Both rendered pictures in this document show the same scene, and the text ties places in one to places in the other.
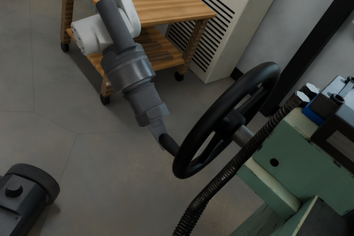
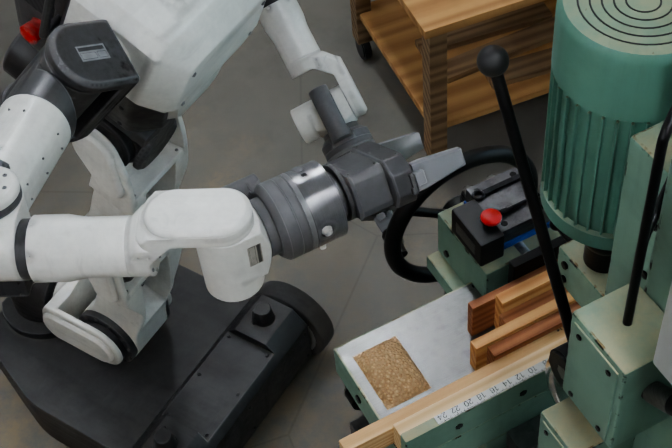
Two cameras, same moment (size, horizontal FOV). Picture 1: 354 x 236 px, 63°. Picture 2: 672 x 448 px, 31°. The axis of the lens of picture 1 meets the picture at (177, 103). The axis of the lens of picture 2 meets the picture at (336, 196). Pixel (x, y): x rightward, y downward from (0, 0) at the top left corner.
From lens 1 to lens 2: 151 cm
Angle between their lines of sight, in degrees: 29
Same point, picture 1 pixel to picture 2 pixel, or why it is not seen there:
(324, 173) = (466, 260)
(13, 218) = (263, 355)
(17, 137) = not seen: hidden behind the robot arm
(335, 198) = (477, 282)
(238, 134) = not seen: hidden behind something
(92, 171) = (398, 306)
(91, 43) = (309, 133)
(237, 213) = not seen: outside the picture
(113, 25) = (324, 116)
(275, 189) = (447, 279)
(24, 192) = (276, 320)
